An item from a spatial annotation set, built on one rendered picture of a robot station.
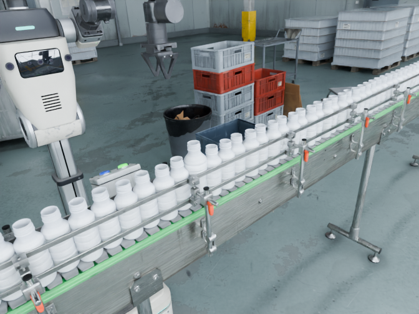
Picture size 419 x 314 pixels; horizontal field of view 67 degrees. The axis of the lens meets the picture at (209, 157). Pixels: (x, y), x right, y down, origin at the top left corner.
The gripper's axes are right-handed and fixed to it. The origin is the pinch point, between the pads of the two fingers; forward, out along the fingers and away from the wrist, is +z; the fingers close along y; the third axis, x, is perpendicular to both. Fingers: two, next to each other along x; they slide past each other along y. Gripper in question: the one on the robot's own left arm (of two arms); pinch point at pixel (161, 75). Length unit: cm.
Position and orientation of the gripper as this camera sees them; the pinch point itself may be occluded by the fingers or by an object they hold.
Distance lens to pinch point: 99.1
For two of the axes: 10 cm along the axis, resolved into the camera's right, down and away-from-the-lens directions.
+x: -7.7, 3.2, -5.5
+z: 0.5, 9.0, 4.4
